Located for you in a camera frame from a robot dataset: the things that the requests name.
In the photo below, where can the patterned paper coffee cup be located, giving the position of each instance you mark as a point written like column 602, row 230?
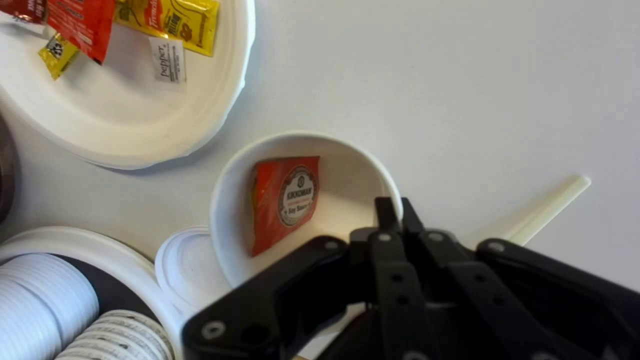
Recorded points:
column 343, row 180

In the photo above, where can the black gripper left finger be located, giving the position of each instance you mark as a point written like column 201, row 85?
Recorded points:
column 393, row 281

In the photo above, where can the white plastic stirrer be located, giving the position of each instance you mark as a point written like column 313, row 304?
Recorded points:
column 551, row 202

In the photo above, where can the white label packet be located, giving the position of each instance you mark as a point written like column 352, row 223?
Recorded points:
column 166, row 60

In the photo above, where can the red packet with round logo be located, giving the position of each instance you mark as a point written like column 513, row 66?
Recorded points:
column 273, row 200

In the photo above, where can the stack of white lids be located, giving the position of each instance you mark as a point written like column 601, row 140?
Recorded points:
column 40, row 301

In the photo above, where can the small yellow sachet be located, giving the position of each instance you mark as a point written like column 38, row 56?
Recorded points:
column 57, row 56

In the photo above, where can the white plastic cup lid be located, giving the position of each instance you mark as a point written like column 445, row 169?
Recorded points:
column 186, row 266

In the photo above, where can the white paper plate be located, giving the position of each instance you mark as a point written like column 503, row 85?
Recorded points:
column 120, row 117

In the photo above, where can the yellow condiment packet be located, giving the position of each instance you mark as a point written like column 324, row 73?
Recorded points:
column 180, row 23

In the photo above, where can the stack of patterned paper cups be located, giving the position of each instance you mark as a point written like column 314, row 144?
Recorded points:
column 117, row 337

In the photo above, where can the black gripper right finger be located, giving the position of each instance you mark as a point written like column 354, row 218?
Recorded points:
column 480, row 293

